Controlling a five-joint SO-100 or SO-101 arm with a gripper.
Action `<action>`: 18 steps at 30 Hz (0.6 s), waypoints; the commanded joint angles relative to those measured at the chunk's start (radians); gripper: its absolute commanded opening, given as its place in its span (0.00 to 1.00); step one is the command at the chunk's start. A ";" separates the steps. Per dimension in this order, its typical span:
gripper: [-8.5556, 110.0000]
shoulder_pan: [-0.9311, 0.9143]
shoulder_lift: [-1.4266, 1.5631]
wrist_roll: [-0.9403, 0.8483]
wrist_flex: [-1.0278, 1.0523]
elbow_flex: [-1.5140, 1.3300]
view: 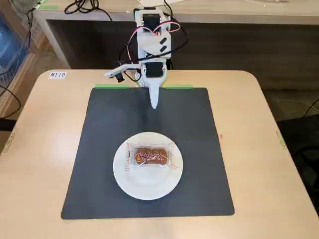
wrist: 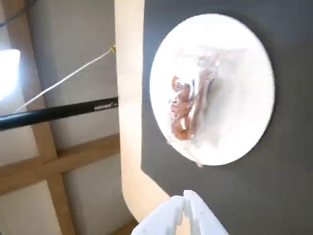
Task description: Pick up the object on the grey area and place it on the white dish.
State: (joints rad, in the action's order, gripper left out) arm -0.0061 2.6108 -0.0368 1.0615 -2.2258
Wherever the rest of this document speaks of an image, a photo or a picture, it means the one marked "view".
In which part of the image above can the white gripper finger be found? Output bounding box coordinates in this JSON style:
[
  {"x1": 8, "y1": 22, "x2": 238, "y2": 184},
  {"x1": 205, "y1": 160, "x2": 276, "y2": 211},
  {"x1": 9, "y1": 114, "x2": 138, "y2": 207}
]
[
  {"x1": 148, "y1": 84, "x2": 156, "y2": 110},
  {"x1": 154, "y1": 83, "x2": 161, "y2": 110}
]

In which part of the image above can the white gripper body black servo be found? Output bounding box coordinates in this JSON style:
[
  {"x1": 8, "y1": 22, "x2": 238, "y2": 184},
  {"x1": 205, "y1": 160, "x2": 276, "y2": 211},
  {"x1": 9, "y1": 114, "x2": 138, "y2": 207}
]
[{"x1": 140, "y1": 61, "x2": 167, "y2": 86}]

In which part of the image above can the clear brown snack package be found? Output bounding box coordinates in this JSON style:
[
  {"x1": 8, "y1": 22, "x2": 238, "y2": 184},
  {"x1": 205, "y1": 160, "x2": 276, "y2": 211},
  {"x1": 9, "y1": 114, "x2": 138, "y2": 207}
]
[{"x1": 124, "y1": 141, "x2": 179, "y2": 173}]

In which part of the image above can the white round dish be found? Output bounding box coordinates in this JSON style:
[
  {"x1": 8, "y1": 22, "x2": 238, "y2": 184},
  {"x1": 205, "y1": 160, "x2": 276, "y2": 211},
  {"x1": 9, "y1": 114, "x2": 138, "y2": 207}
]
[{"x1": 112, "y1": 131, "x2": 184, "y2": 201}]

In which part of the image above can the dark grey mat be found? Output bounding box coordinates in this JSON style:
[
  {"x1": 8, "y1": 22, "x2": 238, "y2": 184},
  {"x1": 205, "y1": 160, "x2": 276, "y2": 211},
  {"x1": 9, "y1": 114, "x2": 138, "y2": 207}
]
[{"x1": 61, "y1": 87, "x2": 235, "y2": 220}]

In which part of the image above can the beige desk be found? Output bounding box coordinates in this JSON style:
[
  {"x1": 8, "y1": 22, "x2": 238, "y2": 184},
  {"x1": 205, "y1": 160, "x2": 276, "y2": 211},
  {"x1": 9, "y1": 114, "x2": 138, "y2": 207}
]
[{"x1": 33, "y1": 0, "x2": 319, "y2": 69}]

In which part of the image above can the white MT18 label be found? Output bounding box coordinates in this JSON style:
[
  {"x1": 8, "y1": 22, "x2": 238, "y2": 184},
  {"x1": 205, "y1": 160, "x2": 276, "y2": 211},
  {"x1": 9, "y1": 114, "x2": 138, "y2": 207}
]
[{"x1": 49, "y1": 71, "x2": 67, "y2": 80}]

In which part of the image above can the clear tape marker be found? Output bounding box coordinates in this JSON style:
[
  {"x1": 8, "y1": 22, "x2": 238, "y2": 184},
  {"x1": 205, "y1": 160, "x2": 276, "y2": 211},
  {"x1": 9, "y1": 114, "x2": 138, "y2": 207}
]
[{"x1": 275, "y1": 131, "x2": 288, "y2": 150}]

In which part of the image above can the blue plastic container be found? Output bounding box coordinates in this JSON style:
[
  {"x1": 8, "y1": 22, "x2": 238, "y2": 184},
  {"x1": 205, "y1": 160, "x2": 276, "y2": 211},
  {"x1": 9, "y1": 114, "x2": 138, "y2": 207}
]
[{"x1": 0, "y1": 12, "x2": 29, "y2": 66}]

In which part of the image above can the black office chair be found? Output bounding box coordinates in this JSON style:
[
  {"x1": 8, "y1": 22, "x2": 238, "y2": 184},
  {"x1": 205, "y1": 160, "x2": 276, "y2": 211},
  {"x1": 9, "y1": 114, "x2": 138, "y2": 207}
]
[{"x1": 276, "y1": 117, "x2": 319, "y2": 239}]

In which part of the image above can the wrist camera on white mount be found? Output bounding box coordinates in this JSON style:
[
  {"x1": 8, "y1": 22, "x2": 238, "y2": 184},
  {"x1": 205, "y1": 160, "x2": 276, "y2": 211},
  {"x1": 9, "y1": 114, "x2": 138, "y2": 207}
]
[{"x1": 104, "y1": 63, "x2": 141, "y2": 83}]

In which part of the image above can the black power cable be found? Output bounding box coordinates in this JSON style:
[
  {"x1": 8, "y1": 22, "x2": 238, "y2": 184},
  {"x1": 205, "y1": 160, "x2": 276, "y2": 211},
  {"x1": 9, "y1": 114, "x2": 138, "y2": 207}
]
[{"x1": 163, "y1": 0, "x2": 175, "y2": 20}]

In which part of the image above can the coiled black cable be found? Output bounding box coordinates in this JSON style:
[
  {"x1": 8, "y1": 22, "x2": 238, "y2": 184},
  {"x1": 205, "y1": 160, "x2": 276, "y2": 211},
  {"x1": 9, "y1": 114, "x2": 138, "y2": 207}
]
[{"x1": 64, "y1": 0, "x2": 113, "y2": 21}]

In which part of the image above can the thin black cable loop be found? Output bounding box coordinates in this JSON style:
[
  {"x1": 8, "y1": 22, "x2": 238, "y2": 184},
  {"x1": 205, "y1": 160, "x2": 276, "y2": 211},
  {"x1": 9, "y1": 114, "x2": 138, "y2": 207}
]
[{"x1": 0, "y1": 84, "x2": 21, "y2": 118}]

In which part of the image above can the thin black floor cable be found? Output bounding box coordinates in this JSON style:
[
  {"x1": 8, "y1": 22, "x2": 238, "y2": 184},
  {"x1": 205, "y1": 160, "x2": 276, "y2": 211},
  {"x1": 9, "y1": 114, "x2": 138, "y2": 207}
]
[{"x1": 303, "y1": 99, "x2": 319, "y2": 118}]

